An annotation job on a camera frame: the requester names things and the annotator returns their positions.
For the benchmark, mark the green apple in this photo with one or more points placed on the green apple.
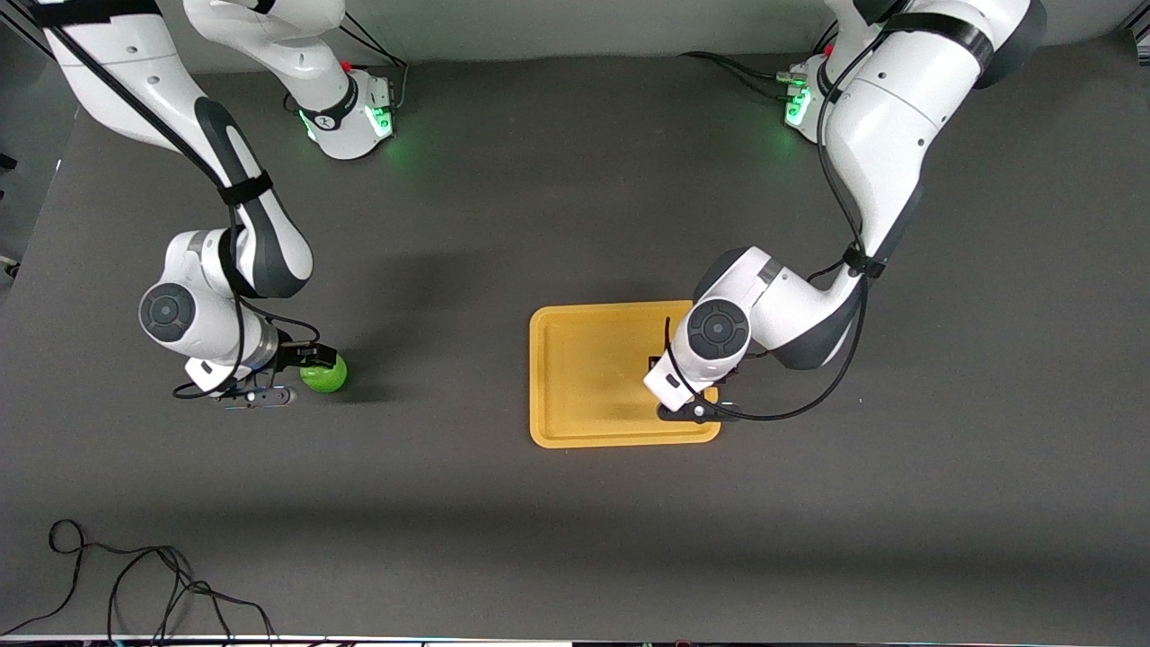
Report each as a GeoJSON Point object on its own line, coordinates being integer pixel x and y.
{"type": "Point", "coordinates": [325, 376]}

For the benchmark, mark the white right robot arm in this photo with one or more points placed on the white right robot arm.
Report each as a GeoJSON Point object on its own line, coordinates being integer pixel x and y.
{"type": "Point", "coordinates": [135, 54]}

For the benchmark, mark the dark grey table mat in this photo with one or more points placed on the dark grey table mat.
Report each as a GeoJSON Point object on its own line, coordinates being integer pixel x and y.
{"type": "Point", "coordinates": [575, 539]}

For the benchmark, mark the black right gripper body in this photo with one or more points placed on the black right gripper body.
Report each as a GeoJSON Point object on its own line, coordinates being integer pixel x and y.
{"type": "Point", "coordinates": [293, 357]}

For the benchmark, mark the black aluminium frame rail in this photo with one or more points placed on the black aluminium frame rail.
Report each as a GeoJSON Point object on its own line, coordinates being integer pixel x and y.
{"type": "Point", "coordinates": [1139, 36]}

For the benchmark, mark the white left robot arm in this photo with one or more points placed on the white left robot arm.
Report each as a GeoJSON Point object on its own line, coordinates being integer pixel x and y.
{"type": "Point", "coordinates": [889, 117]}

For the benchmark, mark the yellow plastic tray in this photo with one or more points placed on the yellow plastic tray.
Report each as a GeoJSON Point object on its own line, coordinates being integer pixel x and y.
{"type": "Point", "coordinates": [593, 377]}

